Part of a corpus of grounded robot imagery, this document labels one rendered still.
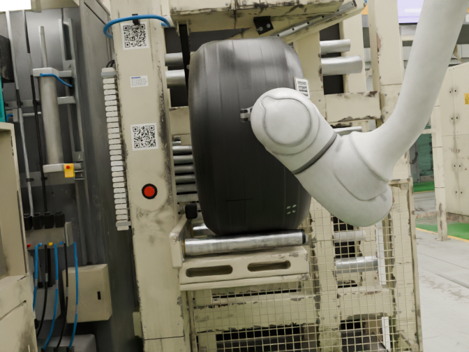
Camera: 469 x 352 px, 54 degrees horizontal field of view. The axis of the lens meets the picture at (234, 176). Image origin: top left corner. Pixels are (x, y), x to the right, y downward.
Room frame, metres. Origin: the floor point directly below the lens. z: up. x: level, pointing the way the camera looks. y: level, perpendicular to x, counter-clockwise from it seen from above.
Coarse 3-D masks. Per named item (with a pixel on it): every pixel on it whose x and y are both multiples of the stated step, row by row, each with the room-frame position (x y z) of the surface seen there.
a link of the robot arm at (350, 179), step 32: (448, 0) 0.64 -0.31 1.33; (416, 32) 0.68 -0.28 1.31; (448, 32) 0.65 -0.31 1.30; (416, 64) 0.68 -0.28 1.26; (448, 64) 0.68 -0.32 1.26; (416, 96) 0.70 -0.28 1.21; (384, 128) 0.74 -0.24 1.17; (416, 128) 0.71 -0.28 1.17; (320, 160) 0.74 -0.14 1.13; (352, 160) 0.73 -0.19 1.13; (384, 160) 0.73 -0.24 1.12; (320, 192) 0.76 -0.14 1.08; (352, 192) 0.74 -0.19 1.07; (384, 192) 0.76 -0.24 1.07; (352, 224) 0.79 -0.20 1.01
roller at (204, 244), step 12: (192, 240) 1.28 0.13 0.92; (204, 240) 1.28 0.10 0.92; (216, 240) 1.28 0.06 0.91; (228, 240) 1.28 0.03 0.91; (240, 240) 1.28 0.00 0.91; (252, 240) 1.28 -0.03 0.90; (264, 240) 1.28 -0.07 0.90; (276, 240) 1.28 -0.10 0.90; (288, 240) 1.28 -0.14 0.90; (300, 240) 1.28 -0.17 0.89; (192, 252) 1.28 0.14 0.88; (204, 252) 1.29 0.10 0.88
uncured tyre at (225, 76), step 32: (192, 64) 1.28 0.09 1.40; (224, 64) 1.21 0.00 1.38; (256, 64) 1.20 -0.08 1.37; (288, 64) 1.21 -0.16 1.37; (192, 96) 1.20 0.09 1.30; (224, 96) 1.16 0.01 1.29; (256, 96) 1.16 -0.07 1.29; (192, 128) 1.18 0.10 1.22; (224, 128) 1.14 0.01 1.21; (224, 160) 1.14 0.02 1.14; (256, 160) 1.15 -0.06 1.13; (224, 192) 1.17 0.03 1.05; (256, 192) 1.18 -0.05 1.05; (288, 192) 1.18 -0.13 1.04; (224, 224) 1.25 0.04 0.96; (256, 224) 1.26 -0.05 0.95; (288, 224) 1.27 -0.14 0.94
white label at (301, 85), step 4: (296, 80) 1.18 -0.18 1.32; (300, 80) 1.19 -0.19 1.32; (304, 80) 1.19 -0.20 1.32; (296, 84) 1.18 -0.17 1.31; (300, 84) 1.18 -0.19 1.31; (304, 84) 1.19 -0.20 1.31; (296, 88) 1.17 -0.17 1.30; (300, 88) 1.18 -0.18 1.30; (304, 88) 1.18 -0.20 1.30; (308, 88) 1.19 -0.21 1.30; (300, 92) 1.17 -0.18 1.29; (304, 92) 1.18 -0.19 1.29; (308, 92) 1.18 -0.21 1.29; (308, 96) 1.18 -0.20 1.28
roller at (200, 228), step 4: (196, 224) 1.57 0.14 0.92; (200, 224) 1.57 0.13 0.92; (192, 228) 1.58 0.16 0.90; (196, 228) 1.56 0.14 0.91; (200, 228) 1.56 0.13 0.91; (204, 228) 1.56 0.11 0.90; (208, 228) 1.56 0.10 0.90; (192, 232) 1.57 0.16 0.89; (196, 232) 1.56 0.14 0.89; (200, 232) 1.56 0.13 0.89; (204, 232) 1.56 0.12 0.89; (208, 232) 1.56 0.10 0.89; (212, 232) 1.56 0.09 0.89
